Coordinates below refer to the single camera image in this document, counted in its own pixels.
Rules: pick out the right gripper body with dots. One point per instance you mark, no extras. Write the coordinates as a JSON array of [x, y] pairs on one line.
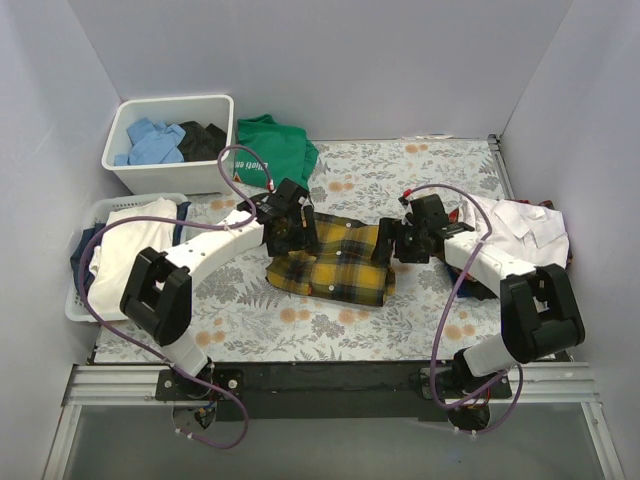
[[391, 240]]

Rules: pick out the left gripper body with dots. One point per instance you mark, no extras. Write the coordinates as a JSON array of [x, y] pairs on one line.
[[306, 229]]

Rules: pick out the yellow plaid long sleeve shirt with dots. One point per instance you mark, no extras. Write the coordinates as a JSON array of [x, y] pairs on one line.
[[341, 270]]

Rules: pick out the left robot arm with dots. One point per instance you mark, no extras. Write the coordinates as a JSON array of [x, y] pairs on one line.
[[158, 293]]

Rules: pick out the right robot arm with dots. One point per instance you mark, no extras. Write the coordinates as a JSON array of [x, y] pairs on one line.
[[539, 314]]

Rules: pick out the green printed shirt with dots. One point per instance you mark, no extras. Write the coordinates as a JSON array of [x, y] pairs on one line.
[[285, 150]]

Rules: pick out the white folded shirt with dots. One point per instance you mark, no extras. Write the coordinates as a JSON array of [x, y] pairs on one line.
[[535, 234]]

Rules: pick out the floral tablecloth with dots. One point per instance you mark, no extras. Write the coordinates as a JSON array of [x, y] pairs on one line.
[[239, 316]]

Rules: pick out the black garment in bin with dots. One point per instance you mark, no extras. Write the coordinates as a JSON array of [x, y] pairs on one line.
[[201, 143]]

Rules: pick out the white plastic bin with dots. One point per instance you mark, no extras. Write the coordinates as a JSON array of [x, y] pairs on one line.
[[189, 178]]

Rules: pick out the light blue shirt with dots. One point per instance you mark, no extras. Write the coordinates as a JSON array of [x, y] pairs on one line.
[[152, 144]]

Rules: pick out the white folded garment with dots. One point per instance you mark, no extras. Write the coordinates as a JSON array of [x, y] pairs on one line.
[[113, 259]]

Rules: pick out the white laundry basket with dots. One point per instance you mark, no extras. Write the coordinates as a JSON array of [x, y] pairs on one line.
[[98, 213]]

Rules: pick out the navy blue garment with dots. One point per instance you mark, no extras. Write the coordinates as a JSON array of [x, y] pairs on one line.
[[83, 277]]

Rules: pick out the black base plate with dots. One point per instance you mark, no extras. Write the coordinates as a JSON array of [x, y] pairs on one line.
[[329, 390]]

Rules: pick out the aluminium frame rail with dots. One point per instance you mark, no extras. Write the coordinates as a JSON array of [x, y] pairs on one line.
[[328, 421]]

